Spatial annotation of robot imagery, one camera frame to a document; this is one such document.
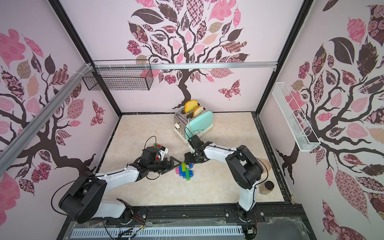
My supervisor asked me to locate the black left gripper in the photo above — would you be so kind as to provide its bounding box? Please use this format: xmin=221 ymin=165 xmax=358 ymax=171
xmin=148 ymin=156 xmax=182 ymax=175

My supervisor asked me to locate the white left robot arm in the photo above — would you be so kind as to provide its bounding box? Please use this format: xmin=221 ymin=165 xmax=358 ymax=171
xmin=59 ymin=156 xmax=182 ymax=225

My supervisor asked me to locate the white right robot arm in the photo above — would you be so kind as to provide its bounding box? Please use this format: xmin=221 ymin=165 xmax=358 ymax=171
xmin=185 ymin=135 xmax=265 ymax=221

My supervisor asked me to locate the mint and cream toaster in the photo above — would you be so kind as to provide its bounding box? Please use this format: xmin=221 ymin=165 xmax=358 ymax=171
xmin=174 ymin=107 xmax=214 ymax=144

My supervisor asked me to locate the toast slice right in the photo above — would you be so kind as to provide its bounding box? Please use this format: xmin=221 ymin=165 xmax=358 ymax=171
xmin=193 ymin=106 xmax=206 ymax=118

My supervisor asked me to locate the toast slice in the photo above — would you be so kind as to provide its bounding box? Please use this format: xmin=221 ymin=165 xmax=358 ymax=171
xmin=193 ymin=106 xmax=206 ymax=118
xmin=184 ymin=100 xmax=199 ymax=114

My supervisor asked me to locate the toast slice left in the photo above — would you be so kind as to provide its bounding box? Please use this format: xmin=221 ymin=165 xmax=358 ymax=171
xmin=184 ymin=100 xmax=199 ymax=114

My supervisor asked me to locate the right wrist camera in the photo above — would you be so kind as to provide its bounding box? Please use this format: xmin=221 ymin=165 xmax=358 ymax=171
xmin=188 ymin=140 xmax=195 ymax=150

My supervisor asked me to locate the white slotted cable duct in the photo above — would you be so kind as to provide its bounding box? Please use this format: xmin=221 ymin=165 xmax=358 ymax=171
xmin=70 ymin=226 xmax=243 ymax=240

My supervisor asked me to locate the black wire basket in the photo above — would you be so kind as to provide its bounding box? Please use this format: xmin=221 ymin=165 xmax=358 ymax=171
xmin=83 ymin=60 xmax=154 ymax=91

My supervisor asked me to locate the white wire shelf basket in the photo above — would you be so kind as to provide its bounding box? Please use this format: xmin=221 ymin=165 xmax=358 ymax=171
xmin=272 ymin=82 xmax=320 ymax=152

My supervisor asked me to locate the aluminium rail back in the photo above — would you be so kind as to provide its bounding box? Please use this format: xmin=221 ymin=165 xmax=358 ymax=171
xmin=95 ymin=62 xmax=278 ymax=70

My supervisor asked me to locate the aluminium rail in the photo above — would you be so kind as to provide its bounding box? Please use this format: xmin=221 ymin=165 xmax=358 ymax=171
xmin=1 ymin=63 xmax=91 ymax=175
xmin=95 ymin=62 xmax=278 ymax=70

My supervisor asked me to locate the aluminium rail left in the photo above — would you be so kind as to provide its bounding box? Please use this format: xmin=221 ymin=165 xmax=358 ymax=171
xmin=1 ymin=63 xmax=91 ymax=175

